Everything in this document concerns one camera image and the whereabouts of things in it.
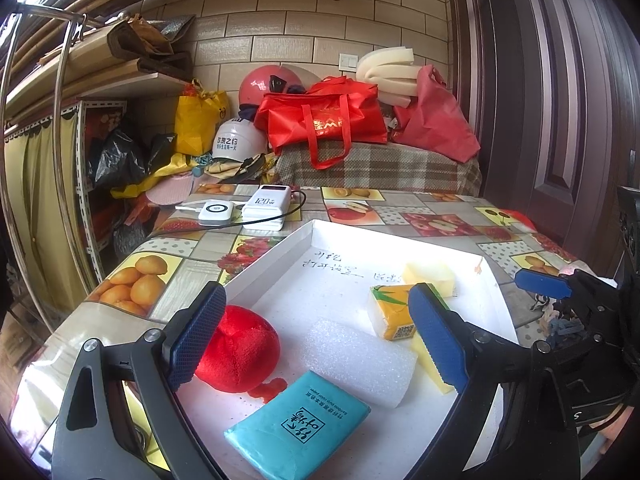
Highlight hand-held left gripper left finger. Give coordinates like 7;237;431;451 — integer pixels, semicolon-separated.
50;281;228;480

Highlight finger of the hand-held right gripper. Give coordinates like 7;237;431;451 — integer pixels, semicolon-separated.
515;267;621;311

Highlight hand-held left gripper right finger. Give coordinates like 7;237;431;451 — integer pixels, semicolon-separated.
405;282;581;480

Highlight yellow scrub sponge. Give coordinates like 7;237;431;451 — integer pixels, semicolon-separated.
411;332;456;396

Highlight red plush toy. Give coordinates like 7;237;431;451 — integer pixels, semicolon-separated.
195;305;289;403

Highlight pale yellow sponge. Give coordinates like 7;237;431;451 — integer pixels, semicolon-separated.
402;260;458;298

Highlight white foam block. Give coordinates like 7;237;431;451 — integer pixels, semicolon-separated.
300;317;418;409

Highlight white cardboard box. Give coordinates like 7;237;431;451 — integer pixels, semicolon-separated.
177;217;521;480

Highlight teal tissue pack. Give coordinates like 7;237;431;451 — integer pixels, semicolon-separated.
224;370;372;480

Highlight fruit print tablecloth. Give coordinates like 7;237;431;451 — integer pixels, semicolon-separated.
10;182;601;480

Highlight small white power bank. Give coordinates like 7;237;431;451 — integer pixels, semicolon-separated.
197;199;236;227

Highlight pink round mat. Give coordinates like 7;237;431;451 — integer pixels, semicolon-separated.
150;172;193;206

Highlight large white power bank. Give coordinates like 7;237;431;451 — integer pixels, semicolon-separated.
242;185;301;231

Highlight plaid cloth cover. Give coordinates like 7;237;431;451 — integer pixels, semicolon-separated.
276;140;483;196

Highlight yellow curtain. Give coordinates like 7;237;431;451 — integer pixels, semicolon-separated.
0;110;96;331

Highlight black plastic bag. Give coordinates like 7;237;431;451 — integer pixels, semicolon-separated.
89;127;177;191

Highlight red plastic bag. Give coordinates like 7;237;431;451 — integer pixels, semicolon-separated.
395;65;482;163

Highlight white helmet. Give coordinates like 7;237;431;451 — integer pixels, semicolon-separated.
212;117;268;163

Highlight yellow shopping bag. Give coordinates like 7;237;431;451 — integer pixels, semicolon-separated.
174;80;230;157

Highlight red tote bag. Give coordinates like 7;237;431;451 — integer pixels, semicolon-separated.
254;76;388;170

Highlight pink helmet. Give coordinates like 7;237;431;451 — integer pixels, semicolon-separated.
238;65;311;108

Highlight cream foam roll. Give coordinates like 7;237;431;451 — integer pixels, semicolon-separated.
356;49;426;107

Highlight wooden boards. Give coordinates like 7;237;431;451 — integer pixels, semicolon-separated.
0;35;188;113

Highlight steel tube rack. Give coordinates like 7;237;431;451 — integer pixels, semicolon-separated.
0;2;106;306

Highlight brown paper bags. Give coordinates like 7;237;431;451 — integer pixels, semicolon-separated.
107;14;197;77

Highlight black charging cable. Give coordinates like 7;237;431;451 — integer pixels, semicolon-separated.
277;189;307;227

